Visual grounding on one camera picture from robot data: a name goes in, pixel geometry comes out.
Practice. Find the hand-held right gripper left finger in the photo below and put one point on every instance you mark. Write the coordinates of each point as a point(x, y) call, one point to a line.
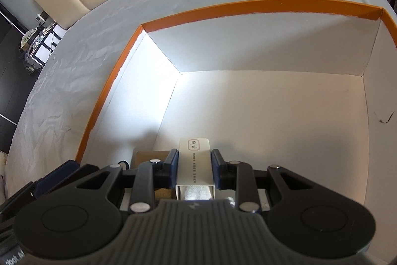
point(171, 168)

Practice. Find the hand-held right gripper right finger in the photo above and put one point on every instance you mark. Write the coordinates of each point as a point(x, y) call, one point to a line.
point(217, 170)

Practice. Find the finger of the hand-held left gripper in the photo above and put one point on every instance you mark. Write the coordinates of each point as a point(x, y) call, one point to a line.
point(54, 179)

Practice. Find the long white printed carton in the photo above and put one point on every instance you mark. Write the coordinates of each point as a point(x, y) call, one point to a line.
point(194, 165)

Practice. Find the white box with orange rim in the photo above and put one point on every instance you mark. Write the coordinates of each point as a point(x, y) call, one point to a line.
point(263, 113)

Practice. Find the tan cardboard box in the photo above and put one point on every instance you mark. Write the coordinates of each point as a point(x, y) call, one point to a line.
point(145, 158)

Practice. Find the cluttered black white nightstand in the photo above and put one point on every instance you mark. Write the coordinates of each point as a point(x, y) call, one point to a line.
point(40, 46)

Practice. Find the small wall switch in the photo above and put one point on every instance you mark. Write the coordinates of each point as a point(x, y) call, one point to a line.
point(39, 17)

